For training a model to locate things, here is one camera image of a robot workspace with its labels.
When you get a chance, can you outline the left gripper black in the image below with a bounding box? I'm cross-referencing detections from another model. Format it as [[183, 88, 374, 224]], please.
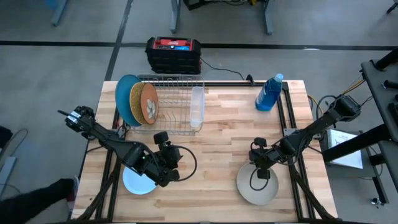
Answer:
[[153, 131, 183, 183]]

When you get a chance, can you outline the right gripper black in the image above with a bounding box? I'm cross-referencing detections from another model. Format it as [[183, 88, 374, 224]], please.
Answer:
[[249, 137, 281, 180]]

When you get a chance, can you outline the beige plate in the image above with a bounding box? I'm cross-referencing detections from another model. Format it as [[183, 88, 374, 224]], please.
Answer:
[[236, 162, 279, 206]]

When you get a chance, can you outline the small light blue plate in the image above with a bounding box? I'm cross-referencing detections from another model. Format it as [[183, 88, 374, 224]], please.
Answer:
[[122, 166, 158, 196]]

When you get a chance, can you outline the red-brown plate with flower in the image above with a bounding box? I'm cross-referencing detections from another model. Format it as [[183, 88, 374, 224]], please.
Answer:
[[140, 82, 159, 125]]

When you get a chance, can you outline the yellow speckled plate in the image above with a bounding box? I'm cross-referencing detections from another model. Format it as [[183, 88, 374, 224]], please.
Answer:
[[129, 82, 147, 125]]

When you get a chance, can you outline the large dark blue plate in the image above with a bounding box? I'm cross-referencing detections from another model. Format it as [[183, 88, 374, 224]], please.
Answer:
[[114, 74, 142, 128]]

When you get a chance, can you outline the clear plastic utensil cup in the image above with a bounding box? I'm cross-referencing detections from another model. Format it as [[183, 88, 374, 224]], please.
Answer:
[[190, 86, 206, 128]]

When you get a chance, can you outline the blue dish soap bottle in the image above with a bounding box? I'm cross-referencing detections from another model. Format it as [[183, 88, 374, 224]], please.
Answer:
[[255, 73, 284, 111]]

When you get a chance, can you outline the white paper sheet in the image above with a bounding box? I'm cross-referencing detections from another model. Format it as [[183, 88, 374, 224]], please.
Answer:
[[329, 129, 364, 170]]

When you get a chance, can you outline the black stand beam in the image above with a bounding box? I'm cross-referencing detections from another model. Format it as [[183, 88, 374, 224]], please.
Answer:
[[322, 124, 392, 162]]

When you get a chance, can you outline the red and black power station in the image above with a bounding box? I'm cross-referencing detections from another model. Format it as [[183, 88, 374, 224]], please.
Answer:
[[145, 36, 202, 75]]

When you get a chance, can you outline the person's shoe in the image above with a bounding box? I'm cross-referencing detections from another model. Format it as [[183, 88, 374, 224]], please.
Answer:
[[66, 176, 80, 212]]

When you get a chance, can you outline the grey side table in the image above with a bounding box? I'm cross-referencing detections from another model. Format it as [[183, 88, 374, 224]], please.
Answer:
[[360, 58, 398, 142]]

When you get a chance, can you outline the grey desk leg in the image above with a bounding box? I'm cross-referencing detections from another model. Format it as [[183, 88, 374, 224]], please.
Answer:
[[264, 0, 276, 35], [169, 0, 182, 34], [51, 0, 68, 27]]

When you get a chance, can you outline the person's leg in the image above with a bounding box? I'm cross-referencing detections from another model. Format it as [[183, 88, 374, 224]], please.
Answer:
[[0, 177, 75, 224]]

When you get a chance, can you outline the black equipment under desk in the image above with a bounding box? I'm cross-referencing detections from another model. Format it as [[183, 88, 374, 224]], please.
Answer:
[[182, 0, 267, 11]]

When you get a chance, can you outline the black bag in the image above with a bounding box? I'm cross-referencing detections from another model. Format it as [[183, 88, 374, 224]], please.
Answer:
[[0, 126, 14, 149]]

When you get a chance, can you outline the metal wire dish rack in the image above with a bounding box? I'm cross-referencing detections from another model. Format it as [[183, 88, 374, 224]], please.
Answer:
[[136, 73, 205, 136]]

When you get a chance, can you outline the black aluminium table rail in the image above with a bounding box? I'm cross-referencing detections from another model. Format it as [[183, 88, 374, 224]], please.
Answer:
[[141, 74, 289, 86]]

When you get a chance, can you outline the black power cable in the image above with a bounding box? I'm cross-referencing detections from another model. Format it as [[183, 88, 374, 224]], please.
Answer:
[[200, 57, 256, 85]]

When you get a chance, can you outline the yellow cable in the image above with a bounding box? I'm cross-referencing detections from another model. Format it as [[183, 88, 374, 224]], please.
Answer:
[[307, 79, 366, 118]]

